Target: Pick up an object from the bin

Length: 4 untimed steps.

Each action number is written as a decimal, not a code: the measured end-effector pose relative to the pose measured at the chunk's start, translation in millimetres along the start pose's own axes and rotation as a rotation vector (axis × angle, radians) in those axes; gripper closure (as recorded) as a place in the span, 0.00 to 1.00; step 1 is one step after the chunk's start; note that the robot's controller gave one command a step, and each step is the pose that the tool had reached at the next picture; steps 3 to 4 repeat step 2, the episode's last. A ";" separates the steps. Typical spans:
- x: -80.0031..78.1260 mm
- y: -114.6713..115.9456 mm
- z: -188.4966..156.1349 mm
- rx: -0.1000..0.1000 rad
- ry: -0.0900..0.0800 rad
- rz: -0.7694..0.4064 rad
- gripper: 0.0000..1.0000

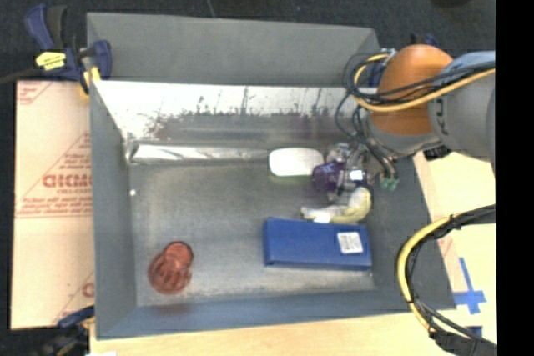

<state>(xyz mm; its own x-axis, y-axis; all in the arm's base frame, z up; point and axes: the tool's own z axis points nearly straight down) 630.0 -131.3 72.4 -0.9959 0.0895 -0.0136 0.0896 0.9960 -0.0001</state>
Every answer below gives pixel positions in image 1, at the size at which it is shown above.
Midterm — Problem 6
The pale yellow and white toy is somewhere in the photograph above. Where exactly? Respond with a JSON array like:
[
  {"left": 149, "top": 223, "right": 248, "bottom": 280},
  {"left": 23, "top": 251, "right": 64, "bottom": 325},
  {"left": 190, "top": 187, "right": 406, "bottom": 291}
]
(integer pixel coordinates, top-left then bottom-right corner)
[{"left": 300, "top": 186, "right": 373, "bottom": 224}]

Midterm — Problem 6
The blue box with white label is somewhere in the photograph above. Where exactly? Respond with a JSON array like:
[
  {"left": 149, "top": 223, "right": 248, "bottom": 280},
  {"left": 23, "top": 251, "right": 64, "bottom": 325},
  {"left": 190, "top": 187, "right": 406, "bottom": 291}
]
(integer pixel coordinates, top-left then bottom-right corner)
[{"left": 262, "top": 217, "right": 373, "bottom": 271}]

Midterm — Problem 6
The grey metal bin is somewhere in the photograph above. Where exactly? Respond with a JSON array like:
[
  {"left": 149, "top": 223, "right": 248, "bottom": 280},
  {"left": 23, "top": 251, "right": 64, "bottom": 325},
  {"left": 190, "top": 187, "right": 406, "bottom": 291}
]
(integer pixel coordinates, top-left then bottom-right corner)
[{"left": 85, "top": 11, "right": 456, "bottom": 341}]

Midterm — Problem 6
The clear red plastic cup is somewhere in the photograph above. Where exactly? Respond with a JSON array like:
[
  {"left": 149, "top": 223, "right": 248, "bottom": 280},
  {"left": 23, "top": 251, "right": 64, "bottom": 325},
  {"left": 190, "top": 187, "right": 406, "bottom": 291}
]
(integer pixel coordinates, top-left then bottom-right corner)
[{"left": 147, "top": 241, "right": 195, "bottom": 296}]

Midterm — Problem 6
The brown cardboard board red print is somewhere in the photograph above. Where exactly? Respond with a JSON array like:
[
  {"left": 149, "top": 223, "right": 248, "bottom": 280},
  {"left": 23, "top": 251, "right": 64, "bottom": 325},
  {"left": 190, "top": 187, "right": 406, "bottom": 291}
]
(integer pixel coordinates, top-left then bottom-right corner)
[{"left": 9, "top": 79, "right": 95, "bottom": 331}]

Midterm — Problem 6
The black cylinder on white bracket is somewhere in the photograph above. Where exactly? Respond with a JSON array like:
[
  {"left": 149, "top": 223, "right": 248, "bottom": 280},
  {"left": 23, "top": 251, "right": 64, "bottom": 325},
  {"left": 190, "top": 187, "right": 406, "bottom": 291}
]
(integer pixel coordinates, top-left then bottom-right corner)
[{"left": 423, "top": 144, "right": 453, "bottom": 161}]

